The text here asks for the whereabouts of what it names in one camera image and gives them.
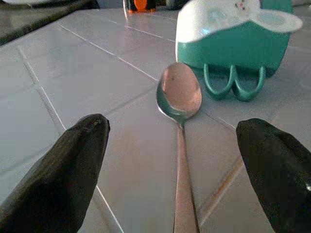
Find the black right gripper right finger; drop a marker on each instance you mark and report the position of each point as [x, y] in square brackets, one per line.
[279, 174]

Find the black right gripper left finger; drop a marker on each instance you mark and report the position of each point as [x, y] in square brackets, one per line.
[53, 182]

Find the steel spoon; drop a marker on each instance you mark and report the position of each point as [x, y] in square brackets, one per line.
[179, 89]

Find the teal container with white lid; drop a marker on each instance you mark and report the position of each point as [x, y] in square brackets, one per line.
[230, 46]

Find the orange and black object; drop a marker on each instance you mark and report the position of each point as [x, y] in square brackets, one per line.
[139, 5]

